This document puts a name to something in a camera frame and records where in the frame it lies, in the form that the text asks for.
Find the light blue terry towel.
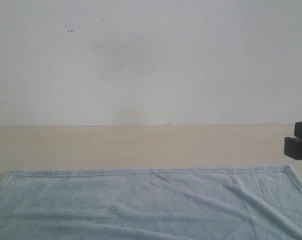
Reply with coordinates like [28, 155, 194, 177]
[0, 165, 302, 240]

